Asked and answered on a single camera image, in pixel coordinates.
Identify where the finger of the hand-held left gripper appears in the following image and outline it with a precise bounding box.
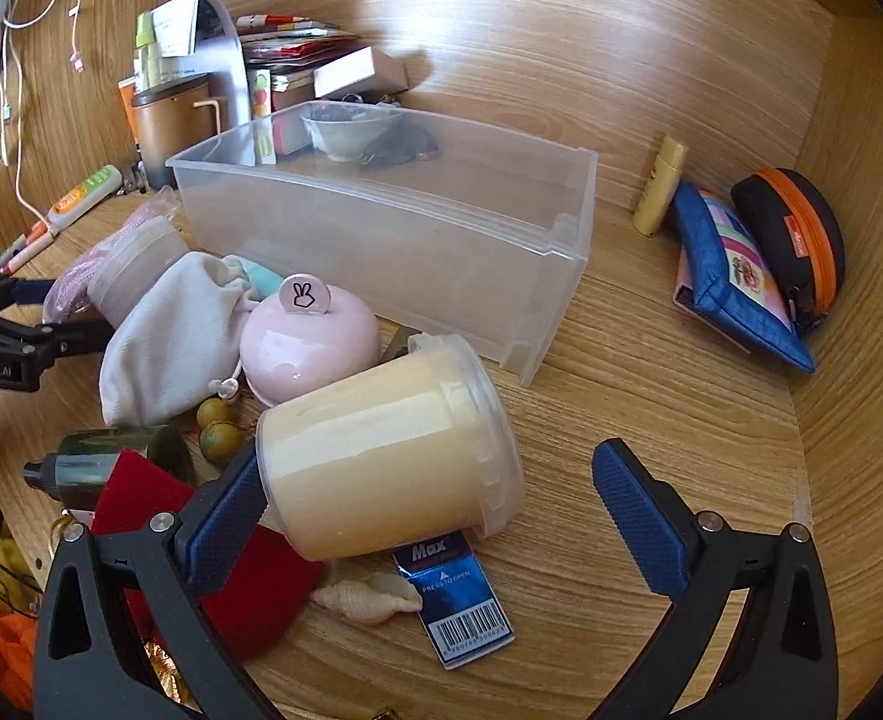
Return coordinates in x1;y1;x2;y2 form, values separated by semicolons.
13;317;114;362
2;277;62;317

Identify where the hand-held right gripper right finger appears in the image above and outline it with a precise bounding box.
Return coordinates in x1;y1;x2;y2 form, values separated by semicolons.
591;437;840;720

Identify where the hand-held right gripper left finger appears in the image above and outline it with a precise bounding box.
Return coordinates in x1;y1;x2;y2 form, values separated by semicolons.
32;442;270;720

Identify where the pink rope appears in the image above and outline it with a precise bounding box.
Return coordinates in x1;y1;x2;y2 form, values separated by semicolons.
43;202;159;325

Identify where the red velvet pouch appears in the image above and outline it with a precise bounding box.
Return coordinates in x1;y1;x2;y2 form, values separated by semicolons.
89;448;323;706

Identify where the white cloth drawstring pouch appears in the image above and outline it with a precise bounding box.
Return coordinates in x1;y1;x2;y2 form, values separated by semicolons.
98;251;255;428

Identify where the dark green bottle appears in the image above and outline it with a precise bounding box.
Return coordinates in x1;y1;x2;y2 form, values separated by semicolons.
23;426;197;500

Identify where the cream plastic jar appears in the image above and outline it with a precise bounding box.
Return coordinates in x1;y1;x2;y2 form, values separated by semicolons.
256;334;527;562

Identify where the pink round device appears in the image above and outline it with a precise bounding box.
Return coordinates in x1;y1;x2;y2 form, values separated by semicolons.
239;272;381;406

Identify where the teal egg-shaped sponge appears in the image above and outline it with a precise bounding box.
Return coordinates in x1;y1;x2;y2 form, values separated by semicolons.
224;255;285;299

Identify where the clear plastic storage bin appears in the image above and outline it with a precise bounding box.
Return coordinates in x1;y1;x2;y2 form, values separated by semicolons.
166;100;600;389

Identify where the wooden desktop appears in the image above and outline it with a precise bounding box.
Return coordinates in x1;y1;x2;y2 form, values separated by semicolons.
0;101;840;720

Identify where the pink white marker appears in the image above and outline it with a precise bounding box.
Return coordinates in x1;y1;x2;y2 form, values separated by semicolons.
0;240;56;276

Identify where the orange white marker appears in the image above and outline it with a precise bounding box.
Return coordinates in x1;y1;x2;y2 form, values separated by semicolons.
7;221;60;260

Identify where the beige seashell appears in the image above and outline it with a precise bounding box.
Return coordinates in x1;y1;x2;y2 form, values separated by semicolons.
313;572;424;625

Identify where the orange card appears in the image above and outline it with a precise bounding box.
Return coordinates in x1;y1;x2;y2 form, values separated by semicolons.
118;79;140;143

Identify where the blue staple box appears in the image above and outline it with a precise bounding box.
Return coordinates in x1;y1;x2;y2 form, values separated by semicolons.
392;529;516;670

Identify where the brown mug with lid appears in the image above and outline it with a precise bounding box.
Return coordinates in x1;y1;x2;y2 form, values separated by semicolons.
128;71;233;173

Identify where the pink flat case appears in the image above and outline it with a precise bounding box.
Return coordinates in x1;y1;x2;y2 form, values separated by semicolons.
672;251;750;353

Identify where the blue patchwork pencil pouch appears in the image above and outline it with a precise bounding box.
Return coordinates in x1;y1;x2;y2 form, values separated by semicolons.
672;181;818;374

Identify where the light green spray bottle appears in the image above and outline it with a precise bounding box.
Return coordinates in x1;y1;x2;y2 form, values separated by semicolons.
136;11;161;89

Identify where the fruit print box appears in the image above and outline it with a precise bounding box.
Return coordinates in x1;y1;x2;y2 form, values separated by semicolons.
248;67;276;164

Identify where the white paper slip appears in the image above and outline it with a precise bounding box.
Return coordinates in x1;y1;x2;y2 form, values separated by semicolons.
149;0;203;59

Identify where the grey arched board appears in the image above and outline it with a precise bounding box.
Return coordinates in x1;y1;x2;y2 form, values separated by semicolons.
194;0;251;125

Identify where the yellow tube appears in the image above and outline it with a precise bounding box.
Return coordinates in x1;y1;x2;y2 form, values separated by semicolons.
631;135;689;235

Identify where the black orange zip case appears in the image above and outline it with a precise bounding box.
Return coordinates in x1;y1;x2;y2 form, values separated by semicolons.
731;167;848;335

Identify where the clear bowl of beads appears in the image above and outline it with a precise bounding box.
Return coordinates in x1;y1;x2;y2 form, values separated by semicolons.
301;94;405;164

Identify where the stack of books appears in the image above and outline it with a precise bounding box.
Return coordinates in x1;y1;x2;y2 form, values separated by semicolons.
233;13;368;110

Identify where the dark hair clip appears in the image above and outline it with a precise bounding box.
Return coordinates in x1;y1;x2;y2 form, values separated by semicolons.
359;126;440;167

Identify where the white cardboard box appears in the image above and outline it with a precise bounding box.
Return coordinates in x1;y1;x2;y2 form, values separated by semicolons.
314;46;410;102

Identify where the white cable with pink plug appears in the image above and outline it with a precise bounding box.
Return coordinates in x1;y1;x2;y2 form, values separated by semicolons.
68;0;90;74

